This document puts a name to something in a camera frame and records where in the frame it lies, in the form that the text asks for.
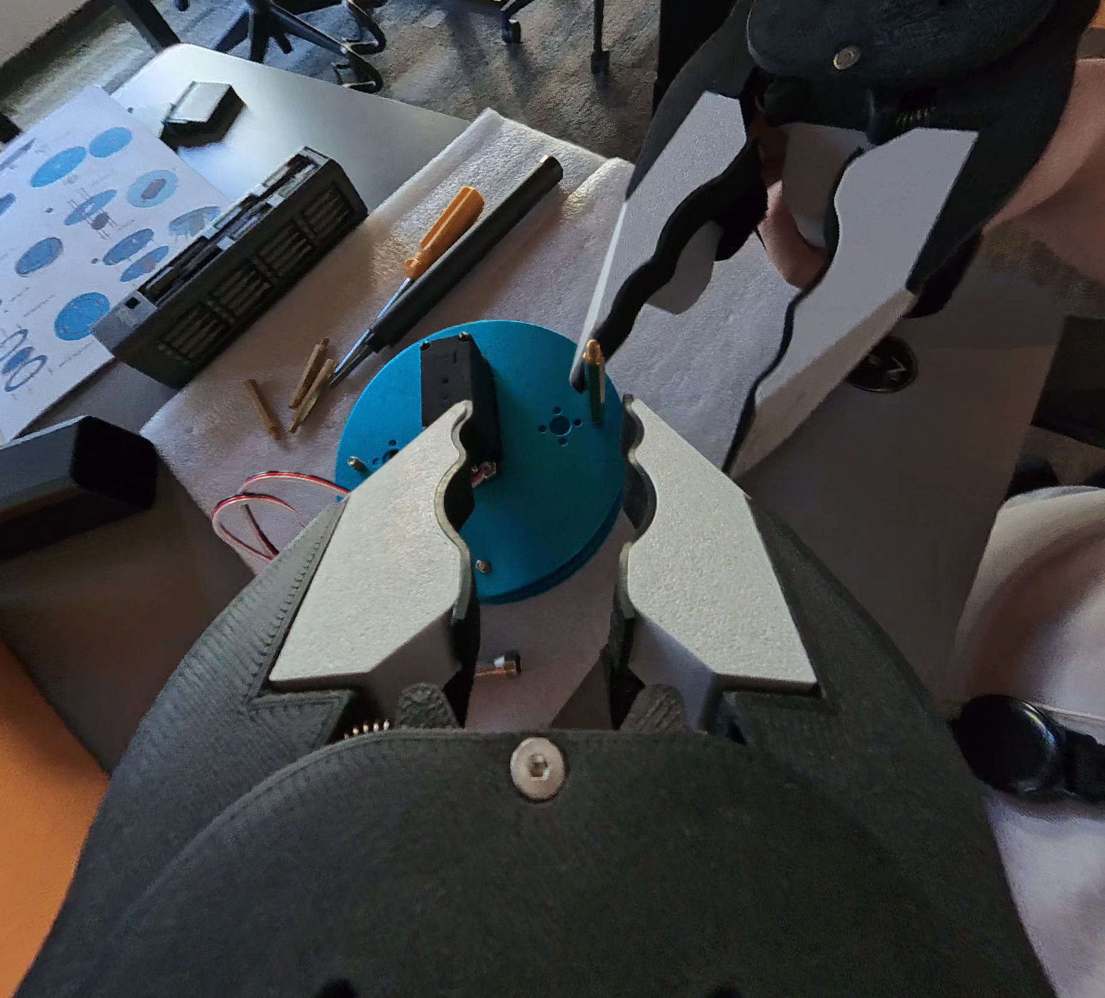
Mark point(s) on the instruction manual with blue pictures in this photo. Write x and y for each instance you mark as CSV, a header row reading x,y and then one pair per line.
x,y
69,238

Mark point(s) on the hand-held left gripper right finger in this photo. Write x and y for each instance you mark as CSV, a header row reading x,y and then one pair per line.
x,y
708,584

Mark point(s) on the black precision screwdriver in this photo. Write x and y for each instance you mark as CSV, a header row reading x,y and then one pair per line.
x,y
483,238

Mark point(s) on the metal cross socket wrench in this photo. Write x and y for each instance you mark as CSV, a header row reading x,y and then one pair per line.
x,y
501,664

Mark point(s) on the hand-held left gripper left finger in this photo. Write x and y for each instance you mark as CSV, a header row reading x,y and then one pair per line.
x,y
380,584

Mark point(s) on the person's right hand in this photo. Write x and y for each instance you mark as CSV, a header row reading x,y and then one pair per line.
x,y
1062,152

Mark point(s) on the black screwdriver bit case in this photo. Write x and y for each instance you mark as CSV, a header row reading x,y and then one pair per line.
x,y
242,281

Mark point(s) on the white foam sheet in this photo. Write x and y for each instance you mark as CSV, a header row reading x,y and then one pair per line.
x,y
561,273

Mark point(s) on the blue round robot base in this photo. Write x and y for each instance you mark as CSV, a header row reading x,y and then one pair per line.
x,y
535,497

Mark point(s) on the orange cardboard box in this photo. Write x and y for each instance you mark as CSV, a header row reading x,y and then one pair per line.
x,y
34,799

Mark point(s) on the black servo motor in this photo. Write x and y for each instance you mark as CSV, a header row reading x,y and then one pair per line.
x,y
453,381

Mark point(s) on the small black box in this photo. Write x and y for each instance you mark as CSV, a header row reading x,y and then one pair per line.
x,y
203,109

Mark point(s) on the dark rectangular case sleeve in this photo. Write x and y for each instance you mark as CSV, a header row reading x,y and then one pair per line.
x,y
52,471

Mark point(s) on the round desk control button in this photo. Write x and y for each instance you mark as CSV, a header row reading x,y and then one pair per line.
x,y
889,372

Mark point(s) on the black badge reel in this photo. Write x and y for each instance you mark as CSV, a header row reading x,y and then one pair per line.
x,y
1006,746

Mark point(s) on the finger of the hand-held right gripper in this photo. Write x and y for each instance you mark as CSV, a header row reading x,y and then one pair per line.
x,y
665,178
872,247

